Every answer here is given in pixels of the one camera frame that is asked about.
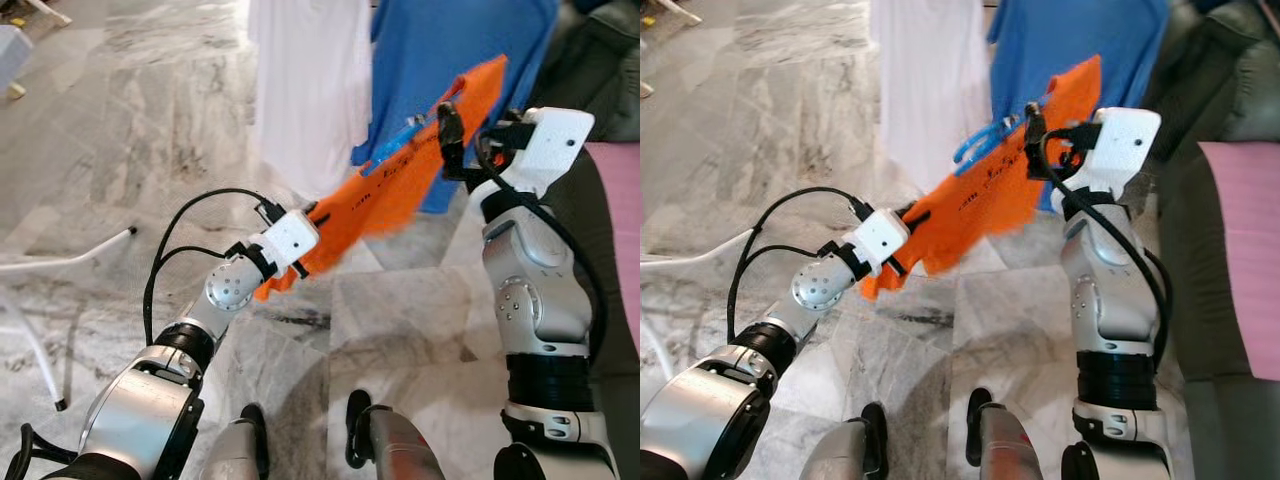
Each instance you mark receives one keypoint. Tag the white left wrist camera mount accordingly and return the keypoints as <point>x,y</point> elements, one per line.
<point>288,238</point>
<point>880,238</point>

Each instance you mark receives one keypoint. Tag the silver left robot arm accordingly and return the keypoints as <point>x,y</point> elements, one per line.
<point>235,285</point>
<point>820,285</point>

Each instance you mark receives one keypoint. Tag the pink cushion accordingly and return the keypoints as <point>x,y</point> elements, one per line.
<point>615,240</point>
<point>1240,250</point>

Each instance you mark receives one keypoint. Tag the light blue plastic hanger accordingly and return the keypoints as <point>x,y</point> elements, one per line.
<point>985,140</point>
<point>400,143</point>

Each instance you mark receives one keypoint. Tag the robot right leg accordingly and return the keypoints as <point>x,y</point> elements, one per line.
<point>400,445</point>
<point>1010,445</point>

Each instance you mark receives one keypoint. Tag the white shirt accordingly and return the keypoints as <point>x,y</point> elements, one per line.
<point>310,90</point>
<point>930,90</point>

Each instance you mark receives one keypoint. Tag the orange shirt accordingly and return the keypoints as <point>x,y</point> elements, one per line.
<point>400,190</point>
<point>1000,190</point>

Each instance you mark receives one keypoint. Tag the dark green sofa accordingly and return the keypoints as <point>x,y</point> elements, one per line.
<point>600,70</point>
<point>1200,60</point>

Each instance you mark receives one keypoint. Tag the blue shirt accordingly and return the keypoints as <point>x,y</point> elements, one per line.
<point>1060,50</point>
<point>440,50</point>

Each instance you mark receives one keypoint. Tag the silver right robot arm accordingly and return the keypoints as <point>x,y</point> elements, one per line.
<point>1105,290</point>
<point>535,290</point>

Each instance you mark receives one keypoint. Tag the robot leg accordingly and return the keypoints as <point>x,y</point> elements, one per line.
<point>1010,445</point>
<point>235,450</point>
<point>845,450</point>
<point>400,445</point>

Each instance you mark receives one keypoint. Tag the robot left leg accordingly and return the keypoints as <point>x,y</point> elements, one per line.
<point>845,450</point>
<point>235,450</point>

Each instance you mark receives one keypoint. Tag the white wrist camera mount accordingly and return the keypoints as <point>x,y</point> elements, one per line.
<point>288,238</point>
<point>1125,145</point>
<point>880,238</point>
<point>550,145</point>

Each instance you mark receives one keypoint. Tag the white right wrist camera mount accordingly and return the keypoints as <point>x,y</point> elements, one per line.
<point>550,145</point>
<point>1125,145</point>

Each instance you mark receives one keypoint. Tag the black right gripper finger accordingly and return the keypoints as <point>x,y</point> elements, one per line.
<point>1036,140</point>
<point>452,140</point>

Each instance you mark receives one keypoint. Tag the white chair with tan feet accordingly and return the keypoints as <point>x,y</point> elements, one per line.
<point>48,12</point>
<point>678,12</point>

